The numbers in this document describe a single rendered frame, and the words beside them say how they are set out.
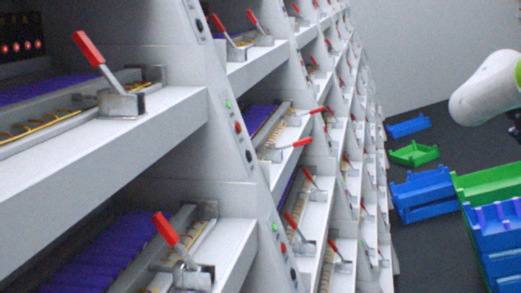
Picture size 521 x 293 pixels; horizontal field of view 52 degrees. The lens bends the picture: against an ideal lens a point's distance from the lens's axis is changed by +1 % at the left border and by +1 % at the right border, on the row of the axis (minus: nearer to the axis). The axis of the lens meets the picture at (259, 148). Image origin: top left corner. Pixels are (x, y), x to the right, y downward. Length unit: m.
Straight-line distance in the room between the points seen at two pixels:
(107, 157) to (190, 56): 0.27
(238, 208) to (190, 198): 0.06
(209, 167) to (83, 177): 0.32
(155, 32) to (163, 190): 0.21
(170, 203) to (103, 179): 0.31
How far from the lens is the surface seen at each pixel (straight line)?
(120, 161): 0.46
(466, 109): 1.39
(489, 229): 1.78
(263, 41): 1.17
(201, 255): 0.62
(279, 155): 0.93
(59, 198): 0.38
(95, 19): 0.72
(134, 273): 0.55
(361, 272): 1.53
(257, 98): 1.39
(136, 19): 0.70
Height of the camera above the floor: 1.11
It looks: 11 degrees down
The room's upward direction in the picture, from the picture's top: 20 degrees counter-clockwise
